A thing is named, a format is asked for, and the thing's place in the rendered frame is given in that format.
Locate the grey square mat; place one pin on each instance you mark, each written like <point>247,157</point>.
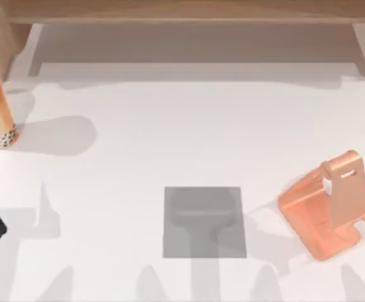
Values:
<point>204,221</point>

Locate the wooden shelf cabinet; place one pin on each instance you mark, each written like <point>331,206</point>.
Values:
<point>182,19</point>

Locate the salmon phone stand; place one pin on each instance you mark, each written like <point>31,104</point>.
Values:
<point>324,207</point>

